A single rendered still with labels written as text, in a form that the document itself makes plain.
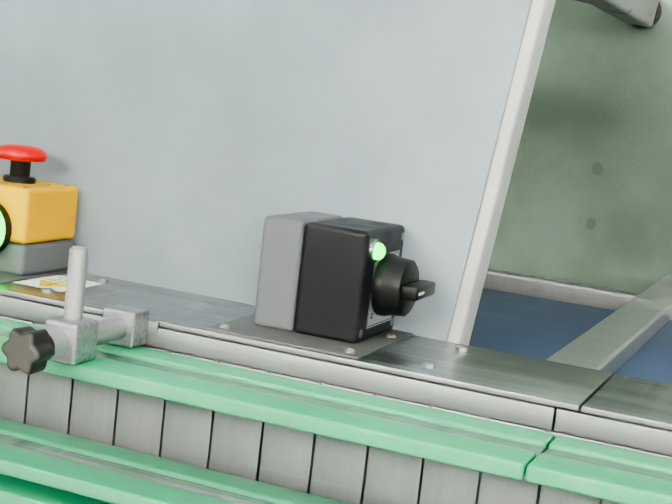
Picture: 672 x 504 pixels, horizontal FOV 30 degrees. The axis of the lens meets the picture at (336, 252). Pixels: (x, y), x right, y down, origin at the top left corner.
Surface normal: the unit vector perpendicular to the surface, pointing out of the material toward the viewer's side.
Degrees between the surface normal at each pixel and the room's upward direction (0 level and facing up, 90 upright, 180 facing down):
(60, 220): 90
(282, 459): 0
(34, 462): 90
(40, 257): 90
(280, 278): 0
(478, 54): 0
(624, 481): 90
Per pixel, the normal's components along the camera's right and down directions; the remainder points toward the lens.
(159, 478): 0.11, -0.99
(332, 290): -0.38, 0.07
